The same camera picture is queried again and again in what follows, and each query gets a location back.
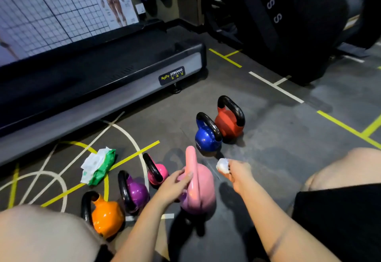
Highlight person's right hand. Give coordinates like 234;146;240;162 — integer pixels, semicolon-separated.
221;159;255;196

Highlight person's left hand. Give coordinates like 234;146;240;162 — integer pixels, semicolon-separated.
154;171;194;209

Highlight white wipe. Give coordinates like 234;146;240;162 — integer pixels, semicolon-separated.
216;158;231;174

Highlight light pink kettlebell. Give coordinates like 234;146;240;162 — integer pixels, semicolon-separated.
177;146;217;215

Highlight person's left forearm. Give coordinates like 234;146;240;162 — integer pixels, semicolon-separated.
111;196;168;262

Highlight person's right forearm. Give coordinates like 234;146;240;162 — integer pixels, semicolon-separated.
238;190;341;262

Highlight small hot pink kettlebell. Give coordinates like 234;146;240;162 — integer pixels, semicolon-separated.
142;153;169;187

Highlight blue kettlebell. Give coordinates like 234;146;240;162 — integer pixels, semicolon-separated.
195;112;223;153

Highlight red kettlebell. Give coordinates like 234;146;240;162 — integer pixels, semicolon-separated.
214;95;246;139

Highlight purple kettlebell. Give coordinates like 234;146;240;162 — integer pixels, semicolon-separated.
118;170;150;214

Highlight green and white wipes packet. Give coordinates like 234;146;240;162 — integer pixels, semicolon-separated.
80;147;116;186

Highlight orange kettlebell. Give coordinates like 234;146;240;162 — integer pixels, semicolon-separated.
81;191;125;239

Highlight person's right leg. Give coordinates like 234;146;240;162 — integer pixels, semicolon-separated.
286;147;381;216

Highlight person's leg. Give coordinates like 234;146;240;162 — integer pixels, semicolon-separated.
0;205;115;262
286;147;381;216

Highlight black shorts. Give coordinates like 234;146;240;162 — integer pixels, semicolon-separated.
291;183;381;262

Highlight black and grey treadmill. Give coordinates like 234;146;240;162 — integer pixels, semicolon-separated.
0;19;208;167

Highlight person's left leg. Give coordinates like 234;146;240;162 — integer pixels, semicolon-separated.
0;205;115;262

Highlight large black lettered gym equipment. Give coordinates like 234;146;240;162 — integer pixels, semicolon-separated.
199;0;349;86

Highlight dark gym machine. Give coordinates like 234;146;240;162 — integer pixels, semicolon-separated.
336;0;381;58

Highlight white grid wall chart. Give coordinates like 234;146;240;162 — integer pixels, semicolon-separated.
0;0;111;66

